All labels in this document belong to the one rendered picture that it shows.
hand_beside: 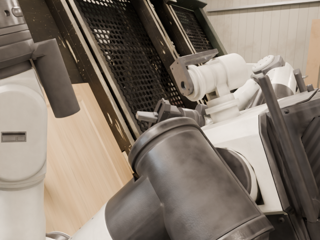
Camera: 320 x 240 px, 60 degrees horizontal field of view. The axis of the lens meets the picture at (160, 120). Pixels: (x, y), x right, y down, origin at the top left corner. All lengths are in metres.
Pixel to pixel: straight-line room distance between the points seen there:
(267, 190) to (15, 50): 0.33
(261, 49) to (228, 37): 1.02
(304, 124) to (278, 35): 8.07
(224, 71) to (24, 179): 0.35
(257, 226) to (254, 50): 8.33
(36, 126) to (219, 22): 8.68
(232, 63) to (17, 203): 0.39
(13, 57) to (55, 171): 0.49
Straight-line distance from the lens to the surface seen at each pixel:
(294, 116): 0.39
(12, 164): 0.35
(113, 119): 0.93
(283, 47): 8.40
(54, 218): 0.76
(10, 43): 0.34
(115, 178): 0.89
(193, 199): 0.27
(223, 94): 0.50
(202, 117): 0.89
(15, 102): 0.33
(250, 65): 6.23
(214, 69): 0.50
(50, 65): 0.36
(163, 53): 1.46
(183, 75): 0.48
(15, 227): 0.42
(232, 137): 0.38
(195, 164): 0.28
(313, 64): 7.92
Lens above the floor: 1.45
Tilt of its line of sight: 12 degrees down
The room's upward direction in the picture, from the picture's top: straight up
